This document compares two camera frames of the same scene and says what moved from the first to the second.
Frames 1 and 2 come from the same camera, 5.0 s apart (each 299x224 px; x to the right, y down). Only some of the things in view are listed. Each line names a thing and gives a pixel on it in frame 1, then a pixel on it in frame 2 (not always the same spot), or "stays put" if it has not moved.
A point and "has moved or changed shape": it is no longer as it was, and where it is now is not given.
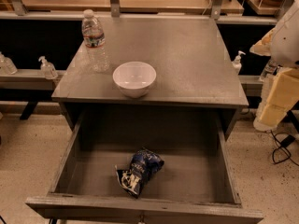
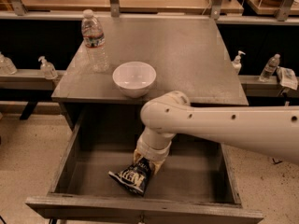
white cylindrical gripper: [286, 44] to [151, 152]
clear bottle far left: [7, 65] stays put
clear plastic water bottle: [94, 42] stays put
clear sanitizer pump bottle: [48, 69] stays put
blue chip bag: [143, 163] has moved or changed shape
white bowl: [134, 78] stays put
